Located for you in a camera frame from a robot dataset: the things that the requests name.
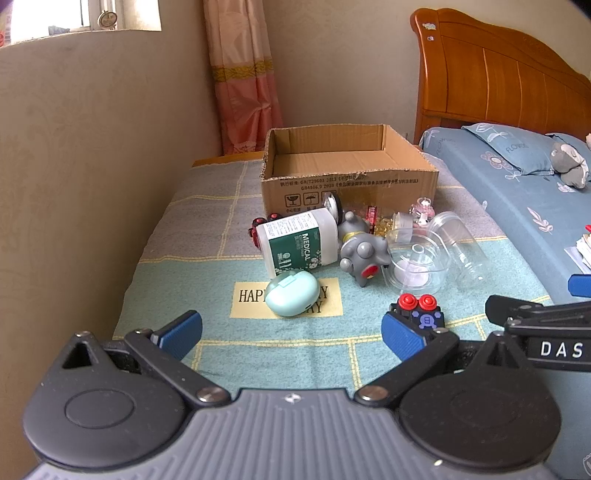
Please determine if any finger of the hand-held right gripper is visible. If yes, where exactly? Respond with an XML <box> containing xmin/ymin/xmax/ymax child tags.
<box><xmin>567</xmin><ymin>273</ymin><xmax>591</xmax><ymax>298</ymax></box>
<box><xmin>485</xmin><ymin>294</ymin><xmax>591</xmax><ymax>324</ymax></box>

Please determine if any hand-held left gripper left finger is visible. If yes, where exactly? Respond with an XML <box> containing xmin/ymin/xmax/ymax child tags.
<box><xmin>62</xmin><ymin>310</ymin><xmax>232</xmax><ymax>408</ymax></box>

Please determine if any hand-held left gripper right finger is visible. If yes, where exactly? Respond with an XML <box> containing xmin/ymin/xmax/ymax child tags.
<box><xmin>355</xmin><ymin>311</ymin><xmax>527</xmax><ymax>409</ymax></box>

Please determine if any black toy with red buttons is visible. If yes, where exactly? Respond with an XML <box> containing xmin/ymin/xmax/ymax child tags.
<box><xmin>389</xmin><ymin>294</ymin><xmax>446</xmax><ymax>333</ymax></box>

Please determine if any clear round plastic container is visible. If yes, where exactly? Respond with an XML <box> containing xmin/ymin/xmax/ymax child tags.
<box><xmin>385</xmin><ymin>230</ymin><xmax>451</xmax><ymax>292</ymax></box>

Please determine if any clear plastic jar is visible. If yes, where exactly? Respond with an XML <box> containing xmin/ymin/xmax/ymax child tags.
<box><xmin>427</xmin><ymin>211</ymin><xmax>490</xmax><ymax>291</ymax></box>

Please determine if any grey elephant toy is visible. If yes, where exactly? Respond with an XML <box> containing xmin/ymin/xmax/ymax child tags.
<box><xmin>337</xmin><ymin>211</ymin><xmax>389</xmax><ymax>288</ymax></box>

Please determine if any mint green oval case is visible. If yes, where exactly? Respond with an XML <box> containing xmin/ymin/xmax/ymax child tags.
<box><xmin>264</xmin><ymin>270</ymin><xmax>319</xmax><ymax>318</ymax></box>

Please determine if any red toy car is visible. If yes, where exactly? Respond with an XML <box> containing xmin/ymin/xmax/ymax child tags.
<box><xmin>248</xmin><ymin>212</ymin><xmax>283</xmax><ymax>250</ymax></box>

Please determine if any white green-label medicine bottle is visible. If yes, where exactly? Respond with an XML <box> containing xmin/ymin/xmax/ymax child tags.
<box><xmin>255</xmin><ymin>208</ymin><xmax>340</xmax><ymax>279</ymax></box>

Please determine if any brown cardboard box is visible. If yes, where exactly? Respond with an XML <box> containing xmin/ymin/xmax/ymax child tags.
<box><xmin>260</xmin><ymin>124</ymin><xmax>439</xmax><ymax>219</ymax></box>

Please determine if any stack of paper packets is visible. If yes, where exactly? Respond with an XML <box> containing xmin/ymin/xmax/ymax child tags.
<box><xmin>564</xmin><ymin>231</ymin><xmax>591</xmax><ymax>274</ymax></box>

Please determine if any blue floral bed sheet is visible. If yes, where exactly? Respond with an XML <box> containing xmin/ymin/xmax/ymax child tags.
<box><xmin>418</xmin><ymin>124</ymin><xmax>591</xmax><ymax>305</ymax></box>

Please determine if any yellow capsule bottle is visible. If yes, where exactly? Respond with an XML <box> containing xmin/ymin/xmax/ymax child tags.
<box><xmin>365</xmin><ymin>205</ymin><xmax>414</xmax><ymax>245</ymax></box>

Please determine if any grey plush toy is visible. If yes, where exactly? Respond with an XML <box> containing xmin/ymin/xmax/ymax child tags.
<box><xmin>549</xmin><ymin>141</ymin><xmax>591</xmax><ymax>190</ymax></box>

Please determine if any pink crystal toy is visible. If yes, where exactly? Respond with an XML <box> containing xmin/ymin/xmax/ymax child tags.
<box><xmin>411</xmin><ymin>196</ymin><xmax>435</xmax><ymax>228</ymax></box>

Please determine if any blue floral pillow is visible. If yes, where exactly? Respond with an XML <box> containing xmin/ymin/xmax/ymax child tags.
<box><xmin>462</xmin><ymin>122</ymin><xmax>556</xmax><ymax>176</ymax></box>

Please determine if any wooden bed headboard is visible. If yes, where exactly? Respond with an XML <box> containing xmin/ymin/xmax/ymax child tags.
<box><xmin>410</xmin><ymin>7</ymin><xmax>591</xmax><ymax>146</ymax></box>

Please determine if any pink curtain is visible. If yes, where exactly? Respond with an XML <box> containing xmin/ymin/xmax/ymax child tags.
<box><xmin>203</xmin><ymin>0</ymin><xmax>283</xmax><ymax>157</ymax></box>

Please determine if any window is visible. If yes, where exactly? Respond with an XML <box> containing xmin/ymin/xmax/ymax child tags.
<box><xmin>0</xmin><ymin>0</ymin><xmax>162</xmax><ymax>47</ymax></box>

